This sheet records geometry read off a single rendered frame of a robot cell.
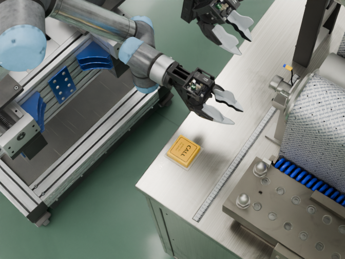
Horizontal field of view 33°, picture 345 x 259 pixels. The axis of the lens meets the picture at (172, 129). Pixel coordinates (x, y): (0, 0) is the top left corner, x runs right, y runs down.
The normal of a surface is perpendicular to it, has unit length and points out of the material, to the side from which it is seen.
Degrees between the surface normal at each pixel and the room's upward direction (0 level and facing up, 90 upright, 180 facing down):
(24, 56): 85
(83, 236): 0
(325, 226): 0
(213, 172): 0
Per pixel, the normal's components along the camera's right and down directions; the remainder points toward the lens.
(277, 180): -0.06, -0.40
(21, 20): 0.25, -0.42
